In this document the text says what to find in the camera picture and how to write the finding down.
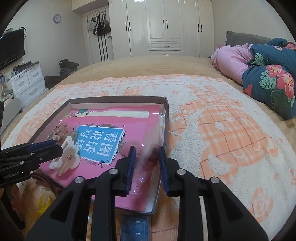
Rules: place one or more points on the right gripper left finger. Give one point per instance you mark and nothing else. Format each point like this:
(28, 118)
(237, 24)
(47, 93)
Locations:
(67, 217)

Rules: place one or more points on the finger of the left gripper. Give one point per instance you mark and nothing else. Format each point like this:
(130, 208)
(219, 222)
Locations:
(49, 153)
(34, 147)

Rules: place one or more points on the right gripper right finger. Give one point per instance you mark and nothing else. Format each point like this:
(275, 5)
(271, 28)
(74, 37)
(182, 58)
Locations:
(208, 208)

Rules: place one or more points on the cream claw hair clip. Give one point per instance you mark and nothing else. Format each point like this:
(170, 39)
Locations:
(69, 159)

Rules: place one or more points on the yellow hoop earrings bag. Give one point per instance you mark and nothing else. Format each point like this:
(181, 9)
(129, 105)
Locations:
(37, 197)

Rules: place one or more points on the pink pompom hair clip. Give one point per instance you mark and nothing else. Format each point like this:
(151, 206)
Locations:
(149, 156)

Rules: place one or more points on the pink dotted bow hair clip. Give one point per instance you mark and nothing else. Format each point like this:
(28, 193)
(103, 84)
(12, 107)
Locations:
(61, 132)

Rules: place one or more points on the brown shallow cardboard box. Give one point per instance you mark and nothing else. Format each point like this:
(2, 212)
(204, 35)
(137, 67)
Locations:
(106, 128)

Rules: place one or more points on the white drawer cabinet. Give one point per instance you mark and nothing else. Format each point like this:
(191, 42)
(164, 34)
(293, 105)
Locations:
(28, 85)

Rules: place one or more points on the pile of dark clothes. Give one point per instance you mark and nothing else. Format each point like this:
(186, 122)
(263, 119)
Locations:
(66, 69)

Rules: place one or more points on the orange white plush blanket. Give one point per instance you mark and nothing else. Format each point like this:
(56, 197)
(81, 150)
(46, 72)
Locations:
(214, 130)

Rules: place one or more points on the white door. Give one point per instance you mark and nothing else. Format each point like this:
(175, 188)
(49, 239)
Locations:
(98, 48)

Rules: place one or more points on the hanging bags on door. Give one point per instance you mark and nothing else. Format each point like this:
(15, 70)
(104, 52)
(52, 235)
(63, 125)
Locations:
(99, 25)

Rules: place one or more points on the white wardrobe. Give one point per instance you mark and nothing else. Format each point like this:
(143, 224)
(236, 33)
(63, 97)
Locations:
(140, 28)

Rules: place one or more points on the floral blue pink quilt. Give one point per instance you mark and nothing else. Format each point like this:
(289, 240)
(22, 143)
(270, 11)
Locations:
(266, 72)

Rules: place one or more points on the beige bed cover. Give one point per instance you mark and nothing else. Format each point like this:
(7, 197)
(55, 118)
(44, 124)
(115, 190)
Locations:
(154, 65)

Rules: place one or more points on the black wall television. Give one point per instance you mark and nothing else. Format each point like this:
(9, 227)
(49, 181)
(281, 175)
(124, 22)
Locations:
(12, 47)

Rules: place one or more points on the round wall clock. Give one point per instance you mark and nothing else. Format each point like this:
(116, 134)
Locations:
(57, 18)

